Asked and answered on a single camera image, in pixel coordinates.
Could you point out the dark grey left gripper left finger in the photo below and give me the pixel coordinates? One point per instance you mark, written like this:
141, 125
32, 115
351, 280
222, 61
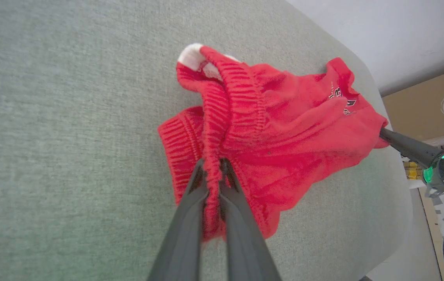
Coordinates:
184, 234

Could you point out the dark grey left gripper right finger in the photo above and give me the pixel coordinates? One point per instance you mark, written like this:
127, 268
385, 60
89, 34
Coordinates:
245, 242

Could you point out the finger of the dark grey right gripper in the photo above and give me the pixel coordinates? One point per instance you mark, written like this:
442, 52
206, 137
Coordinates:
409, 145

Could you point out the red knit garment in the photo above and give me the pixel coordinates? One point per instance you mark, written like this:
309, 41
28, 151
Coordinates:
284, 128

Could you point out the brown cardboard box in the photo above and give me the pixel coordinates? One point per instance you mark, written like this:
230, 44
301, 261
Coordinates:
413, 109

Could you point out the grey-green fabric sofa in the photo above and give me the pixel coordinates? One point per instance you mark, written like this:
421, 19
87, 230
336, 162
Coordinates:
50, 117

